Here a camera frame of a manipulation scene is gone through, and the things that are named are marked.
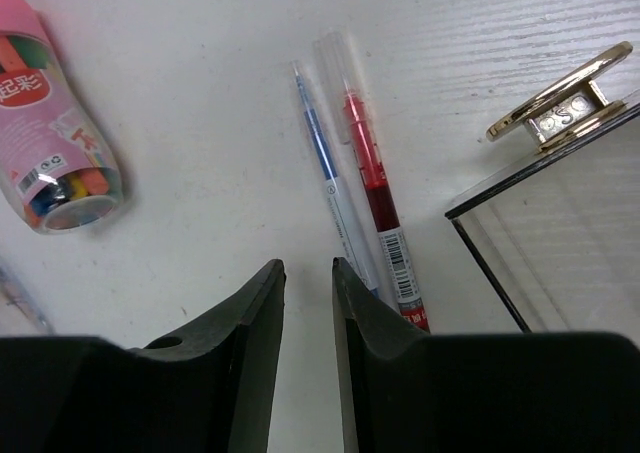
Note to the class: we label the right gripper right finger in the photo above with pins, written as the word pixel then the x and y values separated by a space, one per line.
pixel 405 390

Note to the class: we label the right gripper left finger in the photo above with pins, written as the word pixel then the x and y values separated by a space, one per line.
pixel 207 386

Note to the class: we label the blue gel pen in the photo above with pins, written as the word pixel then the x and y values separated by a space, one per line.
pixel 343 212

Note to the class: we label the red gel pen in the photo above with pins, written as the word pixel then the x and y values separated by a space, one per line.
pixel 343 89

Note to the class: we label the pink cap crayon jar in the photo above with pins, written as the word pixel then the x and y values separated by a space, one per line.
pixel 57 171

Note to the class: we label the clear desk organizer tray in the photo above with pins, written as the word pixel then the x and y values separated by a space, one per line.
pixel 557 235

